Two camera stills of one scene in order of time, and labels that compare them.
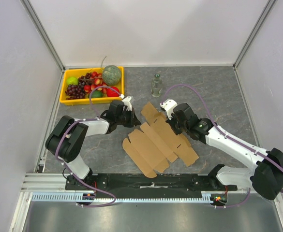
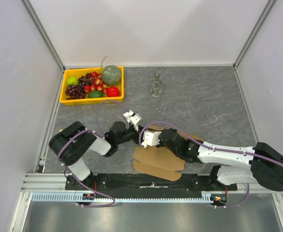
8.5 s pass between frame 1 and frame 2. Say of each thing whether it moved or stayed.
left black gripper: moved
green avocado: stayed
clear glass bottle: stayed
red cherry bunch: stayed
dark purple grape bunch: stayed
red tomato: stayed
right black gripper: moved
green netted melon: stayed
